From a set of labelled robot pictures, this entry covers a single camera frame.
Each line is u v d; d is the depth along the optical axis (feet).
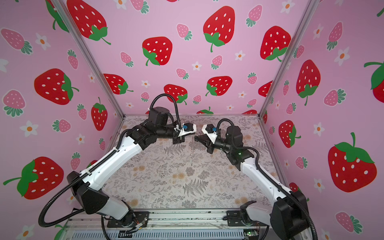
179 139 1.98
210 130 1.95
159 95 1.73
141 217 2.46
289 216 1.30
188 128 1.84
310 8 2.27
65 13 2.27
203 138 2.18
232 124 1.68
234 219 2.42
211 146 2.10
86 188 1.30
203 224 2.40
